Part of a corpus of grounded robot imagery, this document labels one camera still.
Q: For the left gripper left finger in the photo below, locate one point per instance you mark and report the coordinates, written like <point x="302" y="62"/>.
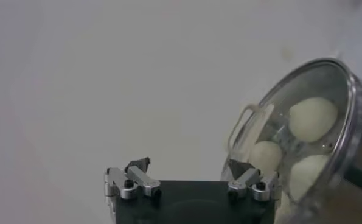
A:
<point x="141" y="182"/>

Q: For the white steamed baozi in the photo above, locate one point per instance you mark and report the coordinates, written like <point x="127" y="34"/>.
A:
<point x="313" y="120"/>
<point x="307" y="176"/>
<point x="282" y="210"/>
<point x="266" y="156"/>

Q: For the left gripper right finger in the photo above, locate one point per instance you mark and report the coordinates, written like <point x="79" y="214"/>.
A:
<point x="250" y="182"/>

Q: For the cream electric cooker pot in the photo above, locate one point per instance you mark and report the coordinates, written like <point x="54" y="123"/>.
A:
<point x="351" y="210"/>

